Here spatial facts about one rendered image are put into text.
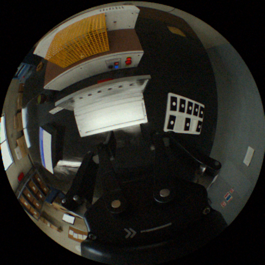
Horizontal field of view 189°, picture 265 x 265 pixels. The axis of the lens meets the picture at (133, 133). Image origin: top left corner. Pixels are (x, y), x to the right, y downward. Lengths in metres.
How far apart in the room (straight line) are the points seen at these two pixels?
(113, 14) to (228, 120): 2.37
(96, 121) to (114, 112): 0.12
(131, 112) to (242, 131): 2.15
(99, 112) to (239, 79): 2.48
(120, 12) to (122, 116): 0.63
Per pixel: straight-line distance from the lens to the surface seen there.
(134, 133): 0.59
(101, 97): 0.48
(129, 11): 0.52
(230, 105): 2.32
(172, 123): 0.64
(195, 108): 0.78
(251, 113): 2.20
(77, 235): 3.35
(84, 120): 0.59
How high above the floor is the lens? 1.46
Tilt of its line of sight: 71 degrees down
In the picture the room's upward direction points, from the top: 157 degrees clockwise
